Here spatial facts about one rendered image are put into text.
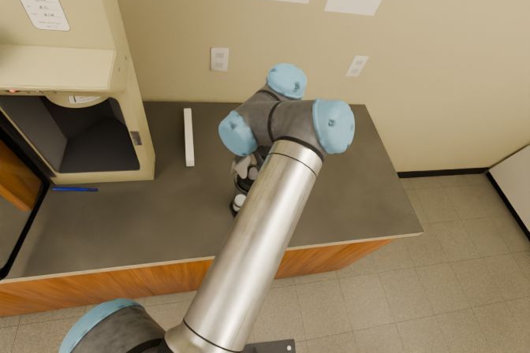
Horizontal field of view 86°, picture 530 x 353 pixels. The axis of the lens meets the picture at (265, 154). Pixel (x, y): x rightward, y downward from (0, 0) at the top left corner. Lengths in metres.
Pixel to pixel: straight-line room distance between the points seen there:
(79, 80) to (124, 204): 0.57
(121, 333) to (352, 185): 1.02
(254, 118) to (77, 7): 0.39
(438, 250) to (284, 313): 1.30
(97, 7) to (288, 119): 0.42
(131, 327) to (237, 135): 0.29
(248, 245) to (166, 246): 0.71
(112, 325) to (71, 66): 0.46
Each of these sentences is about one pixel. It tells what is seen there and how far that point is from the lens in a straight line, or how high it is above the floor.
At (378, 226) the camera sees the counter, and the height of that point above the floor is 0.94.
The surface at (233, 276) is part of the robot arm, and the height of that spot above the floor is 1.59.
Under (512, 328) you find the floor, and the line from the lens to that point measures 2.83.
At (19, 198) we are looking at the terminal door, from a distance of 1.05.
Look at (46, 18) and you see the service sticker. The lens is 0.70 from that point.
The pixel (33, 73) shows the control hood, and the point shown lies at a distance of 0.68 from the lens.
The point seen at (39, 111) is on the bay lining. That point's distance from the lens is 1.06.
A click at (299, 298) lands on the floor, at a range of 2.02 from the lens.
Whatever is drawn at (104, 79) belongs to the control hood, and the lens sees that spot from 0.63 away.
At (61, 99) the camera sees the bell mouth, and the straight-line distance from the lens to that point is 0.88.
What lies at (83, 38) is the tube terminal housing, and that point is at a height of 1.53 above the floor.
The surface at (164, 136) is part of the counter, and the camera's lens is 1.24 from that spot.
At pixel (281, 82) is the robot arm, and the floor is 1.60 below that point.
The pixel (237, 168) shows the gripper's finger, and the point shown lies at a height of 1.29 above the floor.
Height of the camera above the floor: 1.92
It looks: 54 degrees down
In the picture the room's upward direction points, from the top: 18 degrees clockwise
